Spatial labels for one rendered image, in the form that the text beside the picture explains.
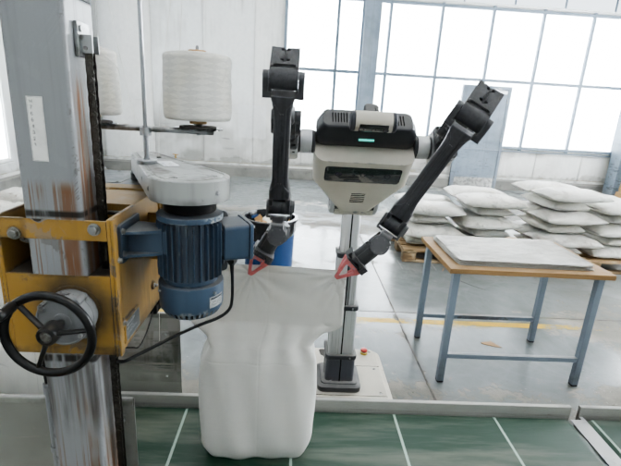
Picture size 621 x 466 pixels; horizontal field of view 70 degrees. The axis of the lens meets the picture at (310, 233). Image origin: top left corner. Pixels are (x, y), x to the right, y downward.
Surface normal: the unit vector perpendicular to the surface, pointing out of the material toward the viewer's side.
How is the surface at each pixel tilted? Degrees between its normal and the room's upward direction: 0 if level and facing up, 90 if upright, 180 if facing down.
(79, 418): 90
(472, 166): 90
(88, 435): 90
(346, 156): 40
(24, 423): 90
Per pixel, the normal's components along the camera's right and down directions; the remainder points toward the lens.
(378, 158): 0.06, -0.55
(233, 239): 0.43, 0.28
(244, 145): 0.03, 0.29
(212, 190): 0.72, 0.25
